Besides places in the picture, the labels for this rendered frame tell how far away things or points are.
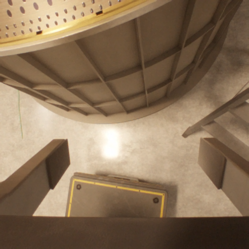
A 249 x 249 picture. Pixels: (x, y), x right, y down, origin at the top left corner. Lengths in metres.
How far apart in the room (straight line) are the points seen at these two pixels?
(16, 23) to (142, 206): 1.15
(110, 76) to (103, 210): 0.91
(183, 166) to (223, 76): 0.86
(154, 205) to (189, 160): 0.52
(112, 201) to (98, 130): 0.66
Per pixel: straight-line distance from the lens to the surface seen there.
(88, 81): 0.87
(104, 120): 1.60
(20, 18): 0.57
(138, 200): 1.27
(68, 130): 1.74
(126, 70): 0.85
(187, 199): 1.62
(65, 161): 0.16
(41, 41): 0.55
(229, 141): 1.34
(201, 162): 0.17
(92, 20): 0.51
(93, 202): 1.34
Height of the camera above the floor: 1.54
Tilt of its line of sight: 78 degrees down
